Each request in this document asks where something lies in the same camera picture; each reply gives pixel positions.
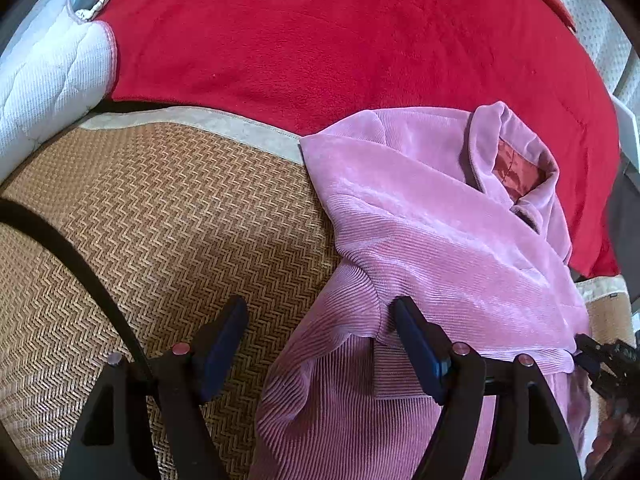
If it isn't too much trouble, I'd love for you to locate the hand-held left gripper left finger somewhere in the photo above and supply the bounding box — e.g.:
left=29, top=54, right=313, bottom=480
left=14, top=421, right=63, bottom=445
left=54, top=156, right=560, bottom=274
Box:
left=60, top=295, right=250, bottom=480

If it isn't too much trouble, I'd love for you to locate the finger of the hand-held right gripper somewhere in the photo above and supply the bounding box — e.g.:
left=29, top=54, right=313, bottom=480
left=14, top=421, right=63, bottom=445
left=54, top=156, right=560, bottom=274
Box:
left=574, top=333, right=610, bottom=378

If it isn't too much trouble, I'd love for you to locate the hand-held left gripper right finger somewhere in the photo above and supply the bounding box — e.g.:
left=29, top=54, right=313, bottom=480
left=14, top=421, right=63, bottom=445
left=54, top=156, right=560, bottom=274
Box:
left=392, top=295, right=587, bottom=480

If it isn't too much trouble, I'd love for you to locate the pink corduroy jacket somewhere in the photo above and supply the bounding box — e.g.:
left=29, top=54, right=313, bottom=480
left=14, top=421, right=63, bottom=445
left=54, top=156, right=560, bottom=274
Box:
left=255, top=101, right=593, bottom=480

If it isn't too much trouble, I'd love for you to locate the woven bamboo mat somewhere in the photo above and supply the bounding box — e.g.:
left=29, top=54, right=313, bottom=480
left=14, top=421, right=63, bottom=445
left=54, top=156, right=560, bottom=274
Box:
left=0, top=107, right=626, bottom=480

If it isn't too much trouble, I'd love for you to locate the white furniture edge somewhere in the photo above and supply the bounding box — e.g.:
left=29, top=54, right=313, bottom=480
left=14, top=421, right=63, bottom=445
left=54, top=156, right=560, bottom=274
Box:
left=616, top=95, right=640, bottom=171

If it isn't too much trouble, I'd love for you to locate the red fleece blanket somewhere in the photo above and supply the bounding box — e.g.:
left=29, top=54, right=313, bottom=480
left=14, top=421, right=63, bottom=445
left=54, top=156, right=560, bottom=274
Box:
left=107, top=0, right=623, bottom=278

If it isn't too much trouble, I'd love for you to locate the white dotted curtain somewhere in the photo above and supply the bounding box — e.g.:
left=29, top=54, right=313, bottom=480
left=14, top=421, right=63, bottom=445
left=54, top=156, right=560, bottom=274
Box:
left=535, top=0, right=633, bottom=96

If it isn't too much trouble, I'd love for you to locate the black cable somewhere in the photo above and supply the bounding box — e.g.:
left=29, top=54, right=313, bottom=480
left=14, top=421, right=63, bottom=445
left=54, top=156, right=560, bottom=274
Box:
left=0, top=199, right=153, bottom=391

